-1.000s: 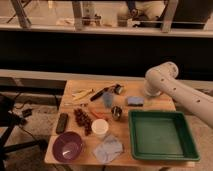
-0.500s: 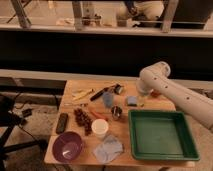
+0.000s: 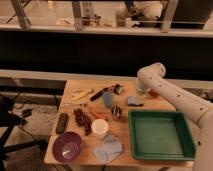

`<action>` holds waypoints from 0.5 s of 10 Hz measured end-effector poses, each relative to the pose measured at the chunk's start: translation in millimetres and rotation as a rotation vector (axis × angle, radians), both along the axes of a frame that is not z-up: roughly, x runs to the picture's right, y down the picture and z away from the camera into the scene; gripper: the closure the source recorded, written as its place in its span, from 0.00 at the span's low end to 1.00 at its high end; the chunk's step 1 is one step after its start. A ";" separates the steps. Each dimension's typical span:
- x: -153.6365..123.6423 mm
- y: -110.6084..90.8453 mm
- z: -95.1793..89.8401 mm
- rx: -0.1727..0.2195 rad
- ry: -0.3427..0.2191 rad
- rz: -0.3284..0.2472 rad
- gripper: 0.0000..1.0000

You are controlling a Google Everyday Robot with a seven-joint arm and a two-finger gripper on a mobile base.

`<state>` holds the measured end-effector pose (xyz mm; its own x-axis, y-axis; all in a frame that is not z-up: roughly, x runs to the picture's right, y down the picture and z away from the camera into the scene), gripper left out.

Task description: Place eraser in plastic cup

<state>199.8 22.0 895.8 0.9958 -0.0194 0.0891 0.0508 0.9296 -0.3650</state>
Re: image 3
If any blue eraser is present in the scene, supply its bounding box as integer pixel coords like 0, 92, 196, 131
126, 96, 144, 107

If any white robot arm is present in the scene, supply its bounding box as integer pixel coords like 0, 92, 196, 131
136, 63, 213, 171

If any metal cup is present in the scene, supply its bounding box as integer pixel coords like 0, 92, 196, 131
111, 106, 122, 120

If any red bowl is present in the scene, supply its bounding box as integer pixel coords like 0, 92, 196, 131
148, 89, 159, 98

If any small tape roll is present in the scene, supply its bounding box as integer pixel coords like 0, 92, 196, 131
114, 84, 123, 95

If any green plastic tray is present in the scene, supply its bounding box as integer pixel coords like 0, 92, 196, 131
128, 110, 195, 161

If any yellow banana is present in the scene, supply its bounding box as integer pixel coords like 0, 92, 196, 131
72, 89, 93, 101

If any blue cloth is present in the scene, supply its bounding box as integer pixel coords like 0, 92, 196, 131
93, 135, 123, 164

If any dark grape bunch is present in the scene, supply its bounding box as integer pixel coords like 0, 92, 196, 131
74, 108, 92, 136

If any silver utensil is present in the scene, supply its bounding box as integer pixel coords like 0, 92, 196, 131
63, 103, 88, 107

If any black remote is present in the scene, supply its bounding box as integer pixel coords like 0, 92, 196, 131
56, 113, 68, 134

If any purple bowl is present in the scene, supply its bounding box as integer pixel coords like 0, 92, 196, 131
52, 131, 83, 163

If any black handled knife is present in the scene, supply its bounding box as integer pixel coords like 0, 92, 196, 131
90, 86, 115, 101

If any red handled tool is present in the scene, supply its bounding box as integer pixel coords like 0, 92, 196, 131
88, 108, 108, 121

